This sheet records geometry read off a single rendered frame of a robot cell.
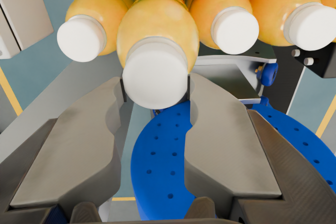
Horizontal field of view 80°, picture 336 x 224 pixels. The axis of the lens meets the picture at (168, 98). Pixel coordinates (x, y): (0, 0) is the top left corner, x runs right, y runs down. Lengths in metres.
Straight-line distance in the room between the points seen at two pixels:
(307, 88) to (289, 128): 1.48
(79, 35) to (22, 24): 0.09
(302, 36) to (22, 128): 0.73
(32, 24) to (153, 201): 0.25
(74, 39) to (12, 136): 0.57
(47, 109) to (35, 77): 0.92
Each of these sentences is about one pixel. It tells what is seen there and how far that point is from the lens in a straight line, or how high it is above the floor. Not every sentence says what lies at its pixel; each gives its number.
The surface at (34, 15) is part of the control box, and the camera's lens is 0.31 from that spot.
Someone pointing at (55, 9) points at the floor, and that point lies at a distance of 1.46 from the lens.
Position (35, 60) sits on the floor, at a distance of 1.65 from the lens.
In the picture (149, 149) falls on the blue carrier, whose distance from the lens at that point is 0.31.
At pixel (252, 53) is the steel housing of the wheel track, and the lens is 0.42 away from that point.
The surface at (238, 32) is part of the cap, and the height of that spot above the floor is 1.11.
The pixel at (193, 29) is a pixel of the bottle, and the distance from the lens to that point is 0.16.
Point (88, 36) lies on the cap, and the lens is 0.21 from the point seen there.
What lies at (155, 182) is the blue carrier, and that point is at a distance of 0.27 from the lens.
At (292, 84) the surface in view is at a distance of 1.55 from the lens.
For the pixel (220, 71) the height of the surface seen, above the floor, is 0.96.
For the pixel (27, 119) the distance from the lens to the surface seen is 0.80.
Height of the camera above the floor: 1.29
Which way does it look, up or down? 57 degrees down
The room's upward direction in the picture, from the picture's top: 179 degrees clockwise
